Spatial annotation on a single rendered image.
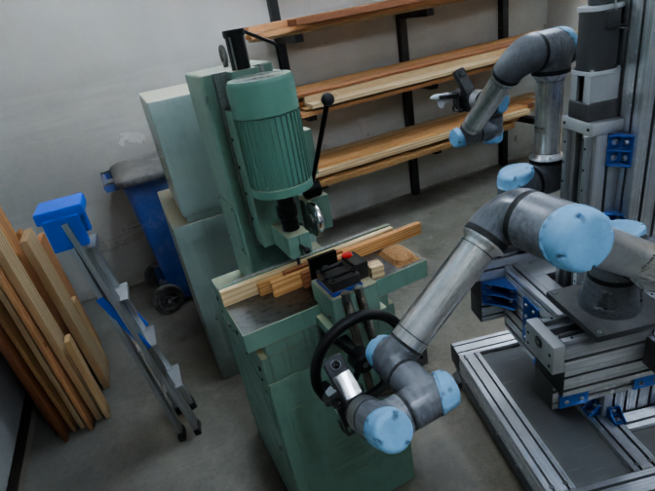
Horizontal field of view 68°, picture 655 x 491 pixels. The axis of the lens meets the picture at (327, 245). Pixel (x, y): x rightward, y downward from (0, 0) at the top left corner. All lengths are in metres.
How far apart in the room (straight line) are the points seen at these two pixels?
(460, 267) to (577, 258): 0.21
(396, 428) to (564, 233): 0.43
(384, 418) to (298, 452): 0.80
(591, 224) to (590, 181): 0.61
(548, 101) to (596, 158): 0.33
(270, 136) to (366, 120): 2.84
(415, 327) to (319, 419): 0.68
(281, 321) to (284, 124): 0.52
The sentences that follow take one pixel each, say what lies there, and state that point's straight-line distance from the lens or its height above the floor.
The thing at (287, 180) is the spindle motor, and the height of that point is 1.25.
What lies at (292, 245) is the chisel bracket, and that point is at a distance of 1.38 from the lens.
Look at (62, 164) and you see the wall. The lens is 3.62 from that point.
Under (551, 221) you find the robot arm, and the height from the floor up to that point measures 1.25.
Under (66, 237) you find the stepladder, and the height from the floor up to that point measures 1.06.
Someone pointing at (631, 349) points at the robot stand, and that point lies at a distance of 1.53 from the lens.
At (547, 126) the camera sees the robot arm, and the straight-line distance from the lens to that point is 1.77.
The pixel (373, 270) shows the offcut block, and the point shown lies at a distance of 1.42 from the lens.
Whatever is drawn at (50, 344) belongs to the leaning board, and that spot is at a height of 0.49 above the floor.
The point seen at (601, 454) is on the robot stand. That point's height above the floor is 0.21.
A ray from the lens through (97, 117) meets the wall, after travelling 3.56.
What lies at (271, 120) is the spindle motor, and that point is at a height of 1.41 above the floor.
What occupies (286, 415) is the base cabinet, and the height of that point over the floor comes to 0.58.
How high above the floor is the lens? 1.64
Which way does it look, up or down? 26 degrees down
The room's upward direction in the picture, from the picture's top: 10 degrees counter-clockwise
